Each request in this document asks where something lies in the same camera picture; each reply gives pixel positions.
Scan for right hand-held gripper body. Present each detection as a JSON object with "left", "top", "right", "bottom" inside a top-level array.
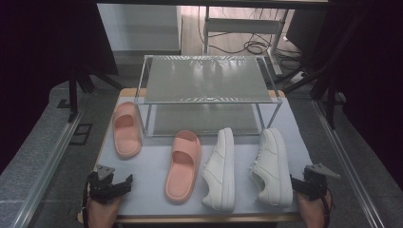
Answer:
[{"left": 302, "top": 162, "right": 341, "bottom": 202}]

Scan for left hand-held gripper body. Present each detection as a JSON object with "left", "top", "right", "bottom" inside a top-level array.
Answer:
[{"left": 86, "top": 164, "right": 126, "bottom": 204}]

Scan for white sneaker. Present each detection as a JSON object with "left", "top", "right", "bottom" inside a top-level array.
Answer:
[
  {"left": 249, "top": 127, "right": 295, "bottom": 209},
  {"left": 201, "top": 126, "right": 237, "bottom": 214}
]

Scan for pink slipper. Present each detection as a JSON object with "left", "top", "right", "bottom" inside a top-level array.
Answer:
[
  {"left": 112, "top": 101, "right": 143, "bottom": 159},
  {"left": 163, "top": 129, "right": 202, "bottom": 204}
]

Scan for two-tier metal shoe rack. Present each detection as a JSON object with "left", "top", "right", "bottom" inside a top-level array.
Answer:
[{"left": 133, "top": 54, "right": 283, "bottom": 138}]

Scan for person's left hand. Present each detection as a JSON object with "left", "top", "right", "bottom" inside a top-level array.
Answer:
[{"left": 86, "top": 195, "right": 124, "bottom": 228}]

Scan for person's right hand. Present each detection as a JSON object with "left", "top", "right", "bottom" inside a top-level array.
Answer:
[{"left": 297, "top": 192, "right": 334, "bottom": 228}]

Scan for wooden table board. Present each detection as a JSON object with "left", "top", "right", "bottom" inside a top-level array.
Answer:
[{"left": 77, "top": 87, "right": 315, "bottom": 224}]

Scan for black metal stand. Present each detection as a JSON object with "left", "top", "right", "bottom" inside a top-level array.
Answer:
[
  {"left": 56, "top": 63, "right": 125, "bottom": 124},
  {"left": 275, "top": 15, "right": 365, "bottom": 129}
]

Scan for white power strip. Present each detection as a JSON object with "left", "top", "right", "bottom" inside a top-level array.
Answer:
[{"left": 289, "top": 70, "right": 310, "bottom": 86}]

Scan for dark curtain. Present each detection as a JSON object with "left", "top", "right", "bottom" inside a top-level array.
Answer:
[
  {"left": 0, "top": 0, "right": 120, "bottom": 174},
  {"left": 326, "top": 0, "right": 403, "bottom": 189}
]

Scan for dark monitor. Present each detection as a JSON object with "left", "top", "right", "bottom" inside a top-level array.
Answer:
[{"left": 286, "top": 9, "right": 328, "bottom": 61}]

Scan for white cabinet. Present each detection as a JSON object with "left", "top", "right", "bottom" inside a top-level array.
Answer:
[{"left": 96, "top": 3, "right": 183, "bottom": 53}]

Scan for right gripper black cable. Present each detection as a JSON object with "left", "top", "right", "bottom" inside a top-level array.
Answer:
[{"left": 320, "top": 185, "right": 335, "bottom": 228}]

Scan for aluminium rail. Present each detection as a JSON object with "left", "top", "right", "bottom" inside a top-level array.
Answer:
[
  {"left": 311, "top": 99, "right": 386, "bottom": 228},
  {"left": 10, "top": 111, "right": 85, "bottom": 228}
]

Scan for black floor cables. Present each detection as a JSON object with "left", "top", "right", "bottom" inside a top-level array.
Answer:
[{"left": 198, "top": 8, "right": 302, "bottom": 65}]

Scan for white desk frame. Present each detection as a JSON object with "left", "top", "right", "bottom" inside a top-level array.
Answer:
[{"left": 202, "top": 6, "right": 291, "bottom": 77}]

